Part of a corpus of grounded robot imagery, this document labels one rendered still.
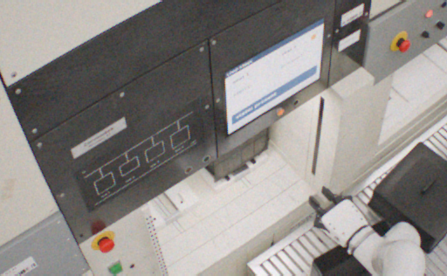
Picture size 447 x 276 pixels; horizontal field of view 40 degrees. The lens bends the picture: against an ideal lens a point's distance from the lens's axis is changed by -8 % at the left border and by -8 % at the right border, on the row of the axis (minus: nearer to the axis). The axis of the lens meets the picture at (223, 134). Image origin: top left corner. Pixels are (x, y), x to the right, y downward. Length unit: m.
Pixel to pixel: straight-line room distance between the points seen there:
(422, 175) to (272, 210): 0.54
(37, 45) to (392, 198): 1.45
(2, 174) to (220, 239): 1.02
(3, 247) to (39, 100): 0.38
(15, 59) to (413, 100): 1.71
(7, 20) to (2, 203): 0.42
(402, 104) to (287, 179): 0.55
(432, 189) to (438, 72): 0.54
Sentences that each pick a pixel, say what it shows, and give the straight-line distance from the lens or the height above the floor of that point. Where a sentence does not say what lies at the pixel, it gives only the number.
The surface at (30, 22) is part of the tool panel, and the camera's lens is 1.02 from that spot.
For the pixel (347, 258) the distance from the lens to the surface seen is 2.16.
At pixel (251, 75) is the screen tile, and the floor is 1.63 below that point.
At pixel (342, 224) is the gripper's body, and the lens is 1.72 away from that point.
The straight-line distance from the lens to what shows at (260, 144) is 2.11.
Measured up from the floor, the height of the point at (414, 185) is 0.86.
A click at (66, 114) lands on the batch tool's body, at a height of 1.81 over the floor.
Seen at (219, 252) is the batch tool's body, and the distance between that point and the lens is 2.05.
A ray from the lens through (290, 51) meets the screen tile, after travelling 1.49.
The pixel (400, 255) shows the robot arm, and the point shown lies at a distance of 1.31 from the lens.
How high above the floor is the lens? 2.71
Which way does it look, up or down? 54 degrees down
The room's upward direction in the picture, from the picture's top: 4 degrees counter-clockwise
